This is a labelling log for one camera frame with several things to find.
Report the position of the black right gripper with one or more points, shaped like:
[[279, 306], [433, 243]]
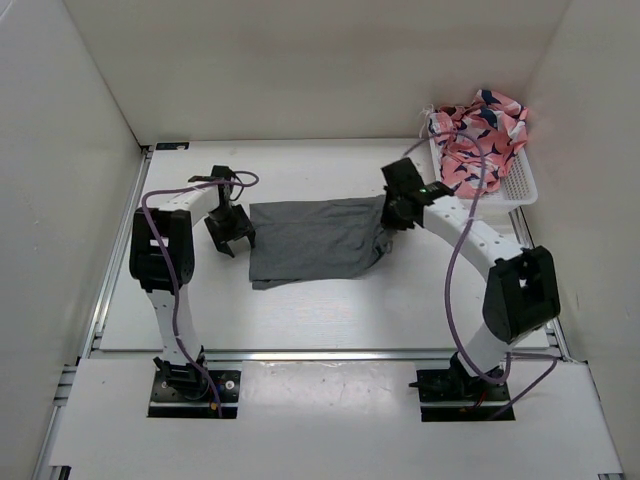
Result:
[[387, 221]]

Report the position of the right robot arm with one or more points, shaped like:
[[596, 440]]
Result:
[[521, 292]]

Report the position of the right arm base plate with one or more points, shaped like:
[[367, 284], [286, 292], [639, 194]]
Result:
[[443, 401]]

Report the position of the grey shorts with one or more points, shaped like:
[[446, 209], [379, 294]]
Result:
[[299, 241]]

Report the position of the aluminium front rail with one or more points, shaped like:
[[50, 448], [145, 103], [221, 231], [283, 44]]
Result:
[[329, 355]]

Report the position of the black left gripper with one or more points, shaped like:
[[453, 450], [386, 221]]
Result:
[[220, 237]]

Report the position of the aluminium rail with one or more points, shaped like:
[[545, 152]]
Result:
[[329, 355], [553, 328], [97, 318]]

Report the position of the white plastic basket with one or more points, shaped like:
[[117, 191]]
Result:
[[516, 190]]

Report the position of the pink patterned shorts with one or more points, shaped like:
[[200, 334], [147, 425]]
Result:
[[477, 143]]

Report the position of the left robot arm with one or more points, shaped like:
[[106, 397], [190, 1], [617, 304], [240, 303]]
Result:
[[162, 259]]

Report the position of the aluminium right side rail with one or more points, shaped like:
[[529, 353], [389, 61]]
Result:
[[553, 328]]

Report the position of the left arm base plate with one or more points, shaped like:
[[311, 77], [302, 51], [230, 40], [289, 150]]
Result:
[[167, 402]]

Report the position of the aluminium left side rail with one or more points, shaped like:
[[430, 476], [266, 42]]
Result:
[[97, 318]]

